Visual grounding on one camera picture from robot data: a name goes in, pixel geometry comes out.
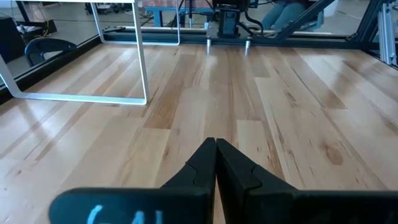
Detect black aluminium table frame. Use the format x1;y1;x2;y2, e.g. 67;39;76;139
0;0;398;105

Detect person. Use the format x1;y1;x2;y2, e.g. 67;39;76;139
261;0;324;31

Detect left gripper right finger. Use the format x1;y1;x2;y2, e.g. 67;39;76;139
216;138;398;224

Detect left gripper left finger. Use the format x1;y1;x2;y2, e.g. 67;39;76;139
49;137;218;224

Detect silver aluminium profile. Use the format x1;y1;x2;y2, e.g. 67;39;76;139
377;2;398;67

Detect black curved bracket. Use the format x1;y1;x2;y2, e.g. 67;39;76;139
24;37;78;67

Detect blue metal table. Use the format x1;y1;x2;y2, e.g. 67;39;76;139
141;0;218;28

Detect white perforated metal shelf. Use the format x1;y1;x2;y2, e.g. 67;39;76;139
0;0;181;106

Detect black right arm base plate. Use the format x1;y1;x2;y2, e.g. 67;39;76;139
205;28;254;56

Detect black box with lights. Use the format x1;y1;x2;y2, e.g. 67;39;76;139
0;16;26;63

